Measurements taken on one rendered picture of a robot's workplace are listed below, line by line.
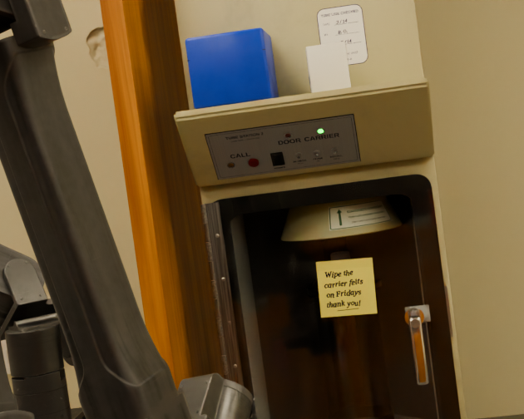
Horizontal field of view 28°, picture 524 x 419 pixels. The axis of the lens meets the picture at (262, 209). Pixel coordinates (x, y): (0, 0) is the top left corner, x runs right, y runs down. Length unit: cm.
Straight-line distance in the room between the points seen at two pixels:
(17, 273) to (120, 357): 35
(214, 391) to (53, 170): 25
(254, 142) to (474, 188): 61
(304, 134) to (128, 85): 24
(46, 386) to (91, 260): 34
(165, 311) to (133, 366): 54
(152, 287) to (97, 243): 54
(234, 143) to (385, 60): 24
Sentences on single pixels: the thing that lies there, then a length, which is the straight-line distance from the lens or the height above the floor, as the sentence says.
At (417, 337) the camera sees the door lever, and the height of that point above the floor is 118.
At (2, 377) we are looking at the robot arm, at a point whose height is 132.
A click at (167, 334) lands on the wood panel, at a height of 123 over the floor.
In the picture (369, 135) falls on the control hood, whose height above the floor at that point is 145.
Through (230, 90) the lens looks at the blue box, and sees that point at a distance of 132.
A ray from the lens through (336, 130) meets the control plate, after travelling 134.
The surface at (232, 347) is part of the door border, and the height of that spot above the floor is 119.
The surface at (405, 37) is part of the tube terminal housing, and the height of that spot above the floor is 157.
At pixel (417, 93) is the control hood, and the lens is 131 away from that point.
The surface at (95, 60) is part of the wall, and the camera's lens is 192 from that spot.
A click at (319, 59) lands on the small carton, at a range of 133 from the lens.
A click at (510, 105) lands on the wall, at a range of 186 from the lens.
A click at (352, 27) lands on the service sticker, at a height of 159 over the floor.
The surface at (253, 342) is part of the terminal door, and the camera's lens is 144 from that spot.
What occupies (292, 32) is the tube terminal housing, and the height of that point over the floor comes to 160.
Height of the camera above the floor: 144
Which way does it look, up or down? 3 degrees down
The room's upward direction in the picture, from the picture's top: 8 degrees counter-clockwise
